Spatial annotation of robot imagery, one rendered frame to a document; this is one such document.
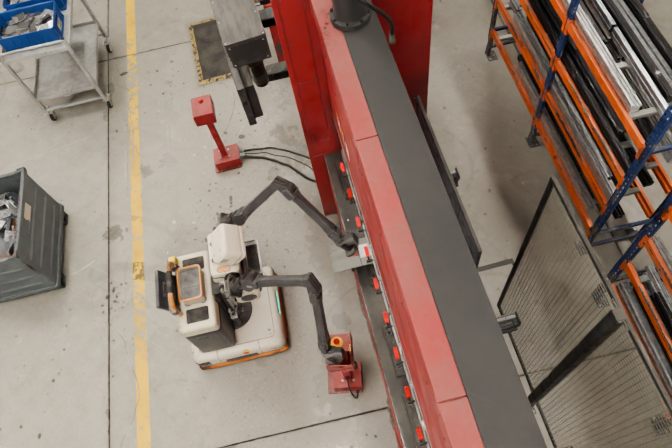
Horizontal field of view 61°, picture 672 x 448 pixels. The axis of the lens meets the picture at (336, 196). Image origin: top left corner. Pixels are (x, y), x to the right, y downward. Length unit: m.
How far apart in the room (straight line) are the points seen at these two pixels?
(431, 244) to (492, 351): 0.43
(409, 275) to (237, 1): 2.12
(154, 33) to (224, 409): 4.01
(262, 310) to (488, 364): 2.53
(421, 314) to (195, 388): 2.79
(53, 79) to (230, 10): 2.99
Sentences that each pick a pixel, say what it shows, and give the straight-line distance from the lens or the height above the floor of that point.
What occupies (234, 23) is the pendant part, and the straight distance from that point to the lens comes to 3.46.
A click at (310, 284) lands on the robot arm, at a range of 3.11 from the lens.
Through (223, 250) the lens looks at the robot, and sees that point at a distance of 3.26.
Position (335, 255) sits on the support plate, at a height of 1.00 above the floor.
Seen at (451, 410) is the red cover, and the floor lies 2.30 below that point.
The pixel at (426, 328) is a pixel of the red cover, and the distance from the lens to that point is 2.00.
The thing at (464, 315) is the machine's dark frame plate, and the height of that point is 2.30.
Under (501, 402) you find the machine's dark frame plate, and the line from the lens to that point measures 1.97.
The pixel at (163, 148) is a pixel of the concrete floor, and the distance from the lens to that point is 5.59.
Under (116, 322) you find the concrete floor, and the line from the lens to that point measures 4.94.
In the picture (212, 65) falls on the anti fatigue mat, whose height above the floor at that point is 0.01.
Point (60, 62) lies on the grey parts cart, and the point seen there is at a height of 0.33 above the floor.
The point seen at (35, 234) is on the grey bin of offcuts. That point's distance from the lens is 5.03.
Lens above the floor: 4.22
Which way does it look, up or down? 60 degrees down
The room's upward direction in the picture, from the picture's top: 12 degrees counter-clockwise
